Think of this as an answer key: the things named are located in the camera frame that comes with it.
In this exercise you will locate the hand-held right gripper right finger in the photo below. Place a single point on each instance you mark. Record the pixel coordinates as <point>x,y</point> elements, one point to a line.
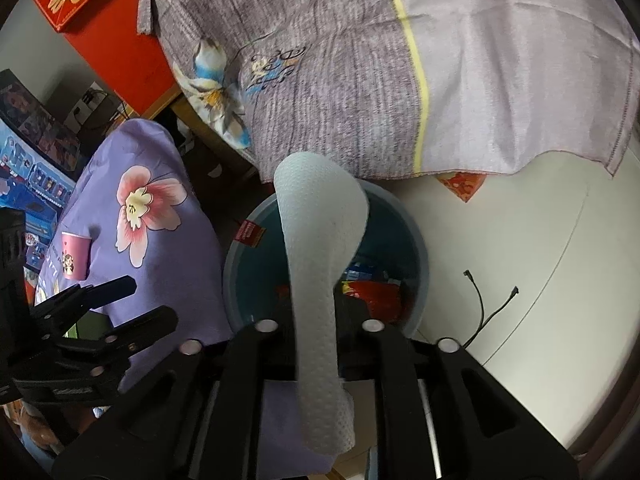
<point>392,360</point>

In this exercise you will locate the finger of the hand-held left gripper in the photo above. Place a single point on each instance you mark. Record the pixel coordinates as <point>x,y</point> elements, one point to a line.
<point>110,290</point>
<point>150,325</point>

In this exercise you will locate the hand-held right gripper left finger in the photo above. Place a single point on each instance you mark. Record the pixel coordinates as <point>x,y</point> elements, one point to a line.
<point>250,360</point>

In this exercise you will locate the white paper towel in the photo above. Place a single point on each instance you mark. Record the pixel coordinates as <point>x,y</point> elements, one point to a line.
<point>315,260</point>

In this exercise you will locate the blue plastic trash bin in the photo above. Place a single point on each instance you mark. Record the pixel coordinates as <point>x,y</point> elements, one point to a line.
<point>392,230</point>

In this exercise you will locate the pink paper cup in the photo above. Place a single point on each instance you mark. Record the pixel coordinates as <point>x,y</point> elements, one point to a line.
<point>74,255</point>

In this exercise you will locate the purple floral blanket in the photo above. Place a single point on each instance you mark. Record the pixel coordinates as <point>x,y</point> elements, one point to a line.
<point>165,260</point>

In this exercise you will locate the red snack wrapper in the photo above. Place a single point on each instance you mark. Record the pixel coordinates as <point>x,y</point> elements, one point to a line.
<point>375,296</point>

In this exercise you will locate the blue snack wrapper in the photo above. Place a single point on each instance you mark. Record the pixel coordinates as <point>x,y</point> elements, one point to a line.
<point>362,272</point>

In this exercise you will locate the blue printed toy box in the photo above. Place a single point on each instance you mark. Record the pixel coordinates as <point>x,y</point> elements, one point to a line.
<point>35,160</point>

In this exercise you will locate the red patterned packet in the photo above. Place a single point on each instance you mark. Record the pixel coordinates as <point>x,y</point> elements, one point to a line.
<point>460,185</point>

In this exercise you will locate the red mat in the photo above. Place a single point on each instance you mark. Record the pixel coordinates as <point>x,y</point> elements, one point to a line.
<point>120,50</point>

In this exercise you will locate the grey floral bedsheet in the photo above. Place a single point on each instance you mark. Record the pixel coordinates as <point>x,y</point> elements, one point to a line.
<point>350,85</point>

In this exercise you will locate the wooden bed frame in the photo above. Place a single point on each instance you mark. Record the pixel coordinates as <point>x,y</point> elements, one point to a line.
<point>220,145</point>

